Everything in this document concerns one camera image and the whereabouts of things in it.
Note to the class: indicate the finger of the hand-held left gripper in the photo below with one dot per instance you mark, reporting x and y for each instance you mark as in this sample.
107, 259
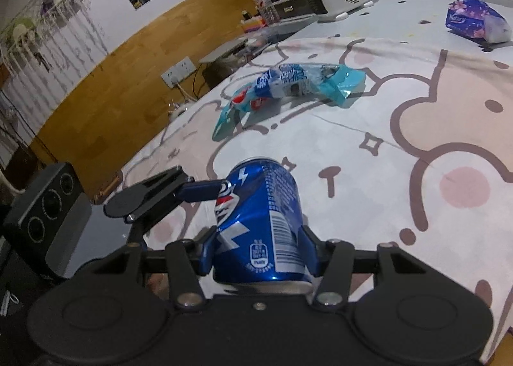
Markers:
208, 189

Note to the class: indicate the clear water bottle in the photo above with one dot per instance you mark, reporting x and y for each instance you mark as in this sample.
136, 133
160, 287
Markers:
266, 3

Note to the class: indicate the grey board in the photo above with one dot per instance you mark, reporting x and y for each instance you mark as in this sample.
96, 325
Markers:
224, 51

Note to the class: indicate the blue and white snack packet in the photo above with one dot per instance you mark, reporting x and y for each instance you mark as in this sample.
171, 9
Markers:
288, 79

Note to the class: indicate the purple tissue pack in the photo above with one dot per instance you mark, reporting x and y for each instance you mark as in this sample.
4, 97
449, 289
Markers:
475, 19

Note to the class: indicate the blue soda can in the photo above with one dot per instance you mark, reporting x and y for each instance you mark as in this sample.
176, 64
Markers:
272, 229

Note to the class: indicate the orange box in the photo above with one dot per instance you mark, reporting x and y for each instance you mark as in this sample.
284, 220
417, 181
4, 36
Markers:
252, 23

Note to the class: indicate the white double wall socket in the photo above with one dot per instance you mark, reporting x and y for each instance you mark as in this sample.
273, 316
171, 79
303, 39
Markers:
178, 71

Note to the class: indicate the blue and red snack packet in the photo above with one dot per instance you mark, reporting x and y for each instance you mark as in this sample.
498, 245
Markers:
240, 105

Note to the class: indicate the teal plastic wrapper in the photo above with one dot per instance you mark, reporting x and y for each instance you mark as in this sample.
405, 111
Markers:
340, 81

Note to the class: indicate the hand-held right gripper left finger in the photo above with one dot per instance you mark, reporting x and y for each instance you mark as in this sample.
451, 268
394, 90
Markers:
206, 253

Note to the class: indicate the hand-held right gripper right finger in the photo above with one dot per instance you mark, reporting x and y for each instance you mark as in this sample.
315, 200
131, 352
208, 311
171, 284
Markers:
310, 253

